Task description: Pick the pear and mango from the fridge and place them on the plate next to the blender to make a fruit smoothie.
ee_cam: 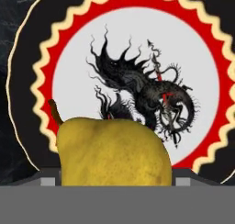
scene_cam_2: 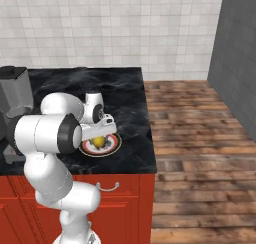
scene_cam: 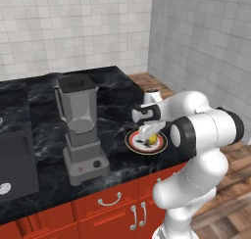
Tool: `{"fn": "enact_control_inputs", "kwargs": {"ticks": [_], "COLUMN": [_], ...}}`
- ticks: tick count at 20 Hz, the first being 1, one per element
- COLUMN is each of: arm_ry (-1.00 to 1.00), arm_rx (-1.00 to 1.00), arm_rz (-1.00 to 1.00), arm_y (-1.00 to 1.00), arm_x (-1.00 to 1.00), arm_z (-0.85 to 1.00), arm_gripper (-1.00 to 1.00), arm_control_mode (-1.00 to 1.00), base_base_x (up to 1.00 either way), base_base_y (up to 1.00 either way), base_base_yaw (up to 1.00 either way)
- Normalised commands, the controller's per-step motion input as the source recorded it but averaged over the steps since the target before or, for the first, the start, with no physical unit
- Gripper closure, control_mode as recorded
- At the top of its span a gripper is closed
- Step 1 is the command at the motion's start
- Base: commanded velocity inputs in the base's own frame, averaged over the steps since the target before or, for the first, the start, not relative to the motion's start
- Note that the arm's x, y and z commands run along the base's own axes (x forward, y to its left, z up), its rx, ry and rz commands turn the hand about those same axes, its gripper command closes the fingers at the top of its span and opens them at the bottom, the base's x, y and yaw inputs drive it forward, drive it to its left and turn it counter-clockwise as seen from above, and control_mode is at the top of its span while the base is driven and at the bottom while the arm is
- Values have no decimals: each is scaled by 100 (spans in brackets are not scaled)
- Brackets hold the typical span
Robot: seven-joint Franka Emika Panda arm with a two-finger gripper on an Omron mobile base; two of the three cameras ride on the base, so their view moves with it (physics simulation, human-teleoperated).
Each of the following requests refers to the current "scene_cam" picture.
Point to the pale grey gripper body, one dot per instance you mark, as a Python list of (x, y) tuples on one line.
[(151, 128)]

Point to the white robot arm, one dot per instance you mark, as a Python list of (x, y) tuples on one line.
[(202, 164)]

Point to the yellow mango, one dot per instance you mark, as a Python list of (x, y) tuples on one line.
[(153, 139)]

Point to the round plate with red rim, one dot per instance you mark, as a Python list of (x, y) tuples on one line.
[(160, 145)]

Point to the grey blender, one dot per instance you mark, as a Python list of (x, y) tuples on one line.
[(78, 119)]

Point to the red drawer front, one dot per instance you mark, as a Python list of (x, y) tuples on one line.
[(147, 181), (88, 200), (45, 218)]

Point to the red cupboard door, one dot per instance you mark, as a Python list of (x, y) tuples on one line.
[(104, 225), (152, 220)]

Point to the black box appliance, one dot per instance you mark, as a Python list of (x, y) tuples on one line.
[(16, 164)]

